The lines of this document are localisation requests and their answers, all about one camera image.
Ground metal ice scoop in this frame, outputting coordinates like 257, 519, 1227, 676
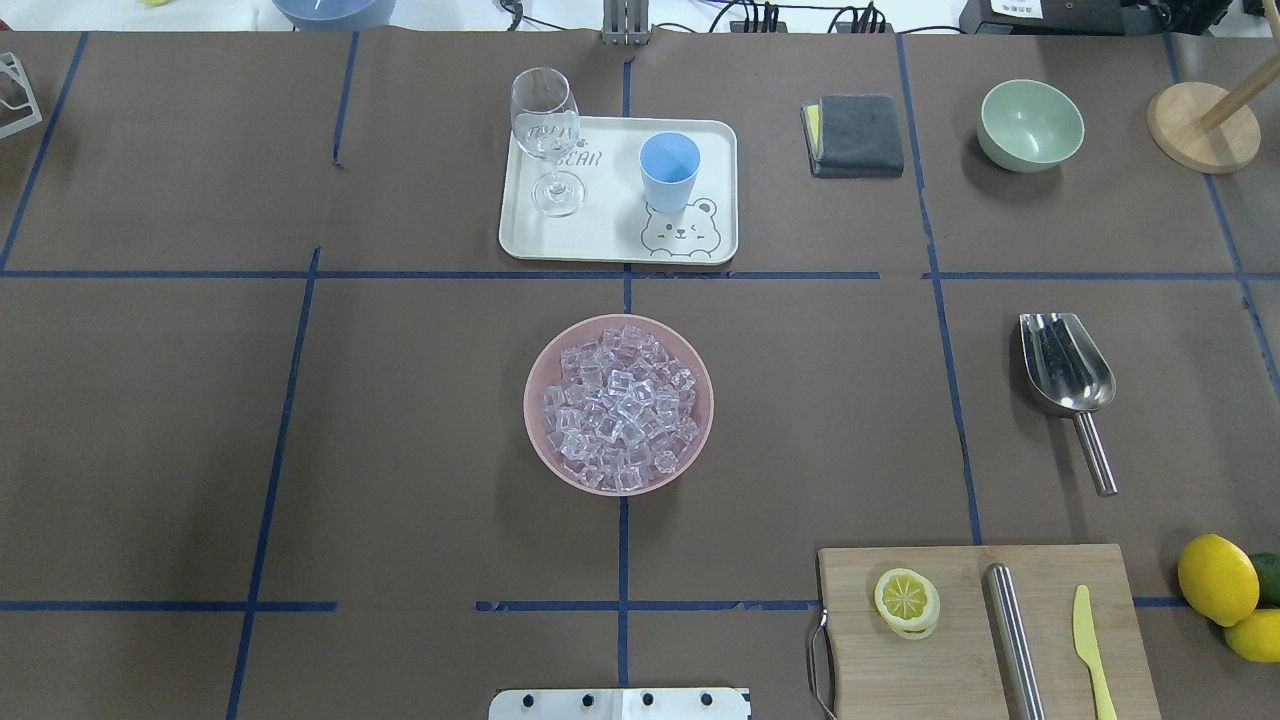
1019, 313, 1117, 497

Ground clear ice cube pile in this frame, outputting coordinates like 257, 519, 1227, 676
541, 325, 699, 489

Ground blue plastic cup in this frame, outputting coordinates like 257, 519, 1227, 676
639, 132, 701, 214

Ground wooden cup stand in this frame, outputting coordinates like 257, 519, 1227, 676
1146, 1, 1279, 176

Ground pink bowl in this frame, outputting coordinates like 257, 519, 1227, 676
522, 314, 716, 498

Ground cream bear tray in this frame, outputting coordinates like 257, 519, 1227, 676
498, 117, 739, 266

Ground clear wine glass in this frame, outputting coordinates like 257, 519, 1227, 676
509, 67, 585, 218

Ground grey folded cloth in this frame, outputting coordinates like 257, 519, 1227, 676
803, 94, 905, 178

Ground lemon half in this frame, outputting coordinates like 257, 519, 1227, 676
873, 568, 941, 641

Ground bamboo cutting board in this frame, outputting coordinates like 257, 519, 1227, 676
817, 544, 1161, 719

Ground green bowl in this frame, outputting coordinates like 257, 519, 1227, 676
977, 79, 1085, 173

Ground blue basin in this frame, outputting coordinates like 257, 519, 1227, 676
271, 0, 397, 32

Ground steel rod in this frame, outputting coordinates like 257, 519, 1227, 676
984, 562, 1046, 719

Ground yellow plastic knife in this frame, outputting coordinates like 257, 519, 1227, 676
1071, 584, 1117, 720

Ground large yellow lemon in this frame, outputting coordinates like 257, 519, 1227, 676
1176, 533, 1260, 628

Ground green lime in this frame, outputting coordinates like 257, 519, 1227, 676
1248, 552, 1280, 609

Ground small yellow lemon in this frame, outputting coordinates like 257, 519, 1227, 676
1222, 609, 1280, 664

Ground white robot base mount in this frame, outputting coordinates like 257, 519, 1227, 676
488, 687, 753, 719

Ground white wire rack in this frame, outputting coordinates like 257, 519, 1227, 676
1, 53, 44, 138

